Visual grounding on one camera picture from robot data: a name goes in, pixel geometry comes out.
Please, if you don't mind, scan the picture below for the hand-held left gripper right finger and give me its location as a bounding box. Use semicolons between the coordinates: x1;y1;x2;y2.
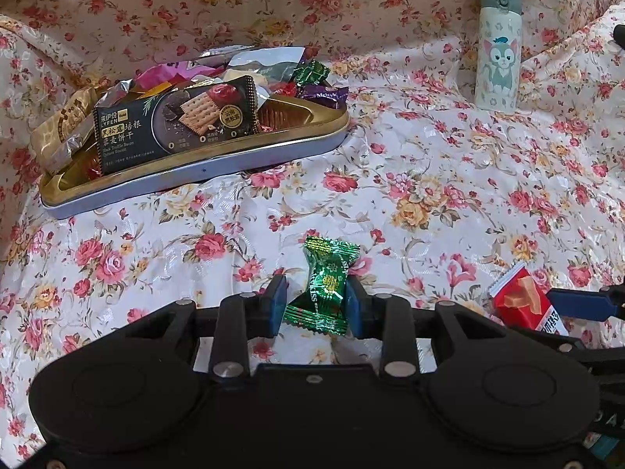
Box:
344;276;509;384

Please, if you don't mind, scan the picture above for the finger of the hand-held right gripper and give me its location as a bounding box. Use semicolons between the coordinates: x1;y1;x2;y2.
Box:
546;283;625;322

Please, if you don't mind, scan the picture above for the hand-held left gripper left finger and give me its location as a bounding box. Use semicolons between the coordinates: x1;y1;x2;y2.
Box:
134;274;289;384

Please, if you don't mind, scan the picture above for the green foil candy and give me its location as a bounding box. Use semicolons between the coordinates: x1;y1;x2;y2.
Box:
284;236;361;337

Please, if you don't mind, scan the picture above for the red and white snack packet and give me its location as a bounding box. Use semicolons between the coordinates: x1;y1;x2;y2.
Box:
491;261;570;337

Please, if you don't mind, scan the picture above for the gold tin tray lilac side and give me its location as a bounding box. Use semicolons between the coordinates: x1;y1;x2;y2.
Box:
39;95;350;220

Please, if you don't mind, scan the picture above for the floral sofa cover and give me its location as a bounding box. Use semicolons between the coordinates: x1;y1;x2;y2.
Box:
0;0;625;455

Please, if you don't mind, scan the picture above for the black cracker packet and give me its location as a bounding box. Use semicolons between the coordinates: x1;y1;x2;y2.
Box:
93;78;261;175

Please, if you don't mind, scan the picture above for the purple wrapped candy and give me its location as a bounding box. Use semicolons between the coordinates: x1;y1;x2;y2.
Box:
299;83;348;107

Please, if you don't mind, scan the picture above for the green wrapped candy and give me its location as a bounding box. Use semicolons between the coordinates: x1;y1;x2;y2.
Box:
292;60;330;86

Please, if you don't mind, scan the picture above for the silver foil packet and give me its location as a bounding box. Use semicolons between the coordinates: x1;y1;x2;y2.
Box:
227;46;306;81

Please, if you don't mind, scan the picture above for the pink snack packet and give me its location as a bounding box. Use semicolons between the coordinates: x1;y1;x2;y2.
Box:
132;61;216;95

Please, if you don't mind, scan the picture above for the pale green cartoon bottle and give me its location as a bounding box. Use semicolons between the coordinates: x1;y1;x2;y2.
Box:
475;0;521;111

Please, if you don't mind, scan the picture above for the gold brown snack packet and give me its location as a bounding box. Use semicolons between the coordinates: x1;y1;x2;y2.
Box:
30;87;96;173

